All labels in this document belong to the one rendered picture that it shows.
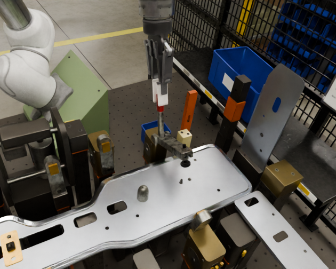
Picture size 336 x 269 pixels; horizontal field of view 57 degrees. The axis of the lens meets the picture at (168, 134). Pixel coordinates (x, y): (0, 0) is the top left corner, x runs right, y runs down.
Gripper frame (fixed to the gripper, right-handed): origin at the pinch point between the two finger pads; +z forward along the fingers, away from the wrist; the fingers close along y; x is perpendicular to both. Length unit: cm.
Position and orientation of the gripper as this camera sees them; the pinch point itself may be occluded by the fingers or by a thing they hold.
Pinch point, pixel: (160, 92)
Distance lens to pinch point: 88.4
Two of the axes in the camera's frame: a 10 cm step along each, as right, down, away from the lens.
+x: 8.7, -2.7, 4.1
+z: 0.2, 8.6, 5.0
